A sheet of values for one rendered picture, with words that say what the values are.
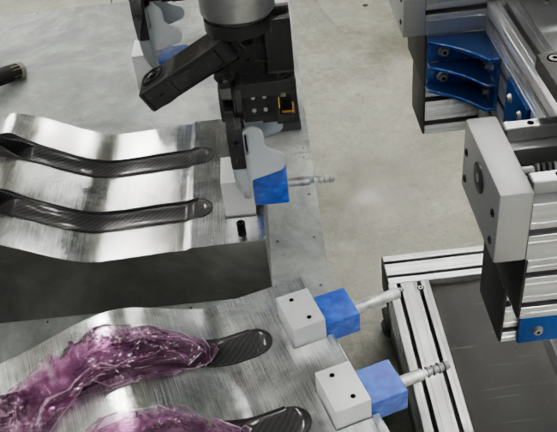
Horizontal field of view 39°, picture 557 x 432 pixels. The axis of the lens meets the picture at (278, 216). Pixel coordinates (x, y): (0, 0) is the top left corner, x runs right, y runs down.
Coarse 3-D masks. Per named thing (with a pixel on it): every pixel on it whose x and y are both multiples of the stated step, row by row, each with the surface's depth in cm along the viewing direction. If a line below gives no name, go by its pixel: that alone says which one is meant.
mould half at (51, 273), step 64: (0, 128) 104; (64, 128) 108; (192, 128) 109; (64, 192) 98; (128, 192) 100; (192, 192) 97; (0, 256) 89; (64, 256) 90; (128, 256) 90; (192, 256) 90; (256, 256) 91; (0, 320) 95
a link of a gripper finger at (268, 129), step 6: (258, 126) 92; (264, 126) 92; (270, 126) 92; (276, 126) 92; (282, 126) 92; (264, 132) 92; (270, 132) 93; (276, 132) 93; (246, 138) 92; (246, 144) 92; (246, 150) 93
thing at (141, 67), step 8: (136, 40) 114; (136, 48) 113; (168, 48) 115; (176, 48) 114; (184, 48) 114; (136, 56) 111; (160, 56) 113; (168, 56) 113; (136, 64) 112; (144, 64) 112; (160, 64) 112; (136, 72) 112; (144, 72) 113
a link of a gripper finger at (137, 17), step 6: (132, 0) 103; (138, 0) 103; (132, 6) 104; (138, 6) 104; (144, 6) 106; (132, 12) 104; (138, 12) 104; (144, 12) 105; (132, 18) 104; (138, 18) 105; (144, 18) 105; (138, 24) 105; (144, 24) 106; (138, 30) 106; (144, 30) 106; (138, 36) 106; (144, 36) 107
